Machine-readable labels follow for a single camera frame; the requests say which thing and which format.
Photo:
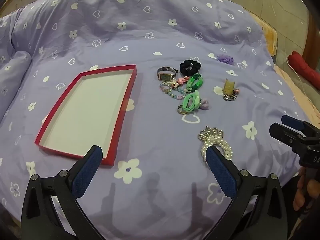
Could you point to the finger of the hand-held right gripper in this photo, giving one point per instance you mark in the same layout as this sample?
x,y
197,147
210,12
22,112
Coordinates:
x,y
292,123
285,135

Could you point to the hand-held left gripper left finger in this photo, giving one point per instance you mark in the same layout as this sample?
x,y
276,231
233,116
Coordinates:
x,y
86,175

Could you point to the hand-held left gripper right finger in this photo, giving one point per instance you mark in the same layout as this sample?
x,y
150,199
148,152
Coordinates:
x,y
221,172

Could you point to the red shallow cardboard box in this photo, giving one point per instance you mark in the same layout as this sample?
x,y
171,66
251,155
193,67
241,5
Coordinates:
x,y
85,115

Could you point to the yellow cat hair clip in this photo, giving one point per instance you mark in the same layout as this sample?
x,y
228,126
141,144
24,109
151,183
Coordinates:
x,y
228,88

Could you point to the rose gold wrist watch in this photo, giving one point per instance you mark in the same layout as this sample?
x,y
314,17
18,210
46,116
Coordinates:
x,y
166,76

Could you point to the black scrunchie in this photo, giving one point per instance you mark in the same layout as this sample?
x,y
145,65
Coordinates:
x,y
186,66

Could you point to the person's right hand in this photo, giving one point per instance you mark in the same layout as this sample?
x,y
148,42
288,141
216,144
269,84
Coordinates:
x,y
312,190

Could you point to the peach bed sheet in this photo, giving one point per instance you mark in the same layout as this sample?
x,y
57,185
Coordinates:
x,y
295,92

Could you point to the red cloth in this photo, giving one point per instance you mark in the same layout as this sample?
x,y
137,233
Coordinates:
x,y
305,70

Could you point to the purple flower print blanket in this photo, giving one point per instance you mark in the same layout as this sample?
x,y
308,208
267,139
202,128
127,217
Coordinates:
x,y
155,37

